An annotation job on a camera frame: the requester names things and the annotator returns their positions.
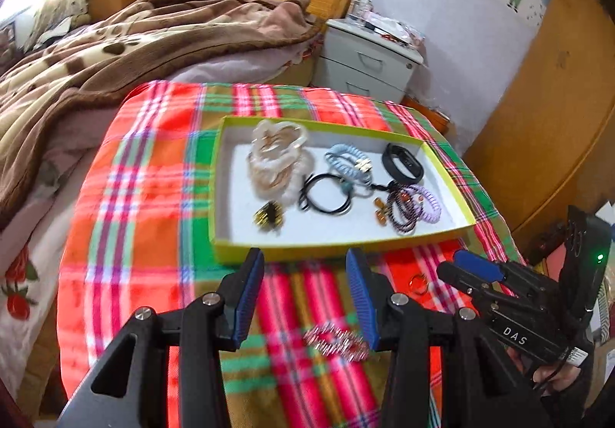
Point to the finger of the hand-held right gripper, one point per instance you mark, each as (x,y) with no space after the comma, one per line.
(475,264)
(461,281)

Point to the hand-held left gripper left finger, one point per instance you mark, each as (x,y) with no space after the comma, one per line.
(249,293)

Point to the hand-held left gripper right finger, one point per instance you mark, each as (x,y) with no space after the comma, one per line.
(358,293)

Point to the green cardboard box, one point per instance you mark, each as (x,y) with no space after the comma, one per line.
(331,228)

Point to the black and gold hair clip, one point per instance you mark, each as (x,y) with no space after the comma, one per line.
(268,216)

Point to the person's right hand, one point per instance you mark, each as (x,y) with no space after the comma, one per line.
(574,384)

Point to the black watch band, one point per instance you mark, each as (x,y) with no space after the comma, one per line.
(408,173)

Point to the colourful plaid cloth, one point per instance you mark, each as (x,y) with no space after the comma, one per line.
(153,197)

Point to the orange cardboard box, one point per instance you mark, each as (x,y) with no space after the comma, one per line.
(430,113)

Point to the wooden door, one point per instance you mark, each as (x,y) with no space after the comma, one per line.
(552,96)

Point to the white floral bed sheet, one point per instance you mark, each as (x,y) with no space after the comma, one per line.
(29,255)

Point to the grey nightstand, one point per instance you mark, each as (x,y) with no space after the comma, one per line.
(365,60)

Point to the clutter on nightstand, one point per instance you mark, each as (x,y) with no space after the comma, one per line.
(394,31)

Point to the brown patterned blanket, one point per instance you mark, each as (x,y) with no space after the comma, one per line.
(120,53)

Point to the glass cups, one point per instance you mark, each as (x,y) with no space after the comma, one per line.
(358,7)

